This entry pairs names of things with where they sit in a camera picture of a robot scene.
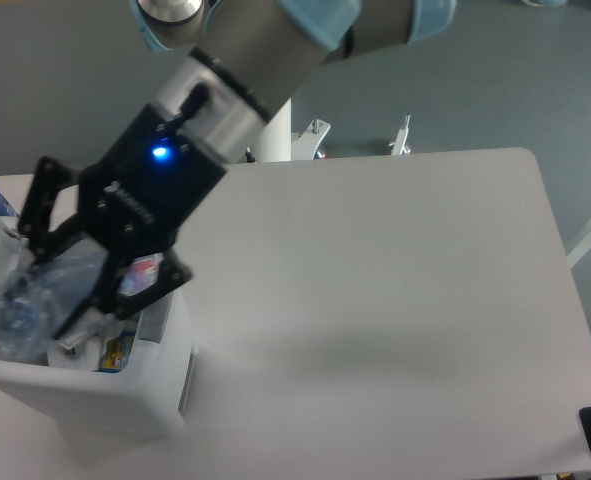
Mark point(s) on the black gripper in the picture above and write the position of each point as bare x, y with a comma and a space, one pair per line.
131, 203

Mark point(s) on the crushed clear plastic bottle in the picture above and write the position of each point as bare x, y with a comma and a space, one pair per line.
34, 300

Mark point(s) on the white paper wrapper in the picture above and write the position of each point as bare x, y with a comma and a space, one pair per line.
85, 346

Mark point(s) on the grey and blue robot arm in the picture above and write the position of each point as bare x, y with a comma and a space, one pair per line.
249, 61

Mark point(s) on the white plastic trash can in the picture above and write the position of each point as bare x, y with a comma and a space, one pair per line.
147, 397

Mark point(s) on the blue yellow snack packet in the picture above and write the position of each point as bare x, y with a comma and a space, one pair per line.
117, 354

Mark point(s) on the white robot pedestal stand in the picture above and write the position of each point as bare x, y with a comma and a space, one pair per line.
278, 143

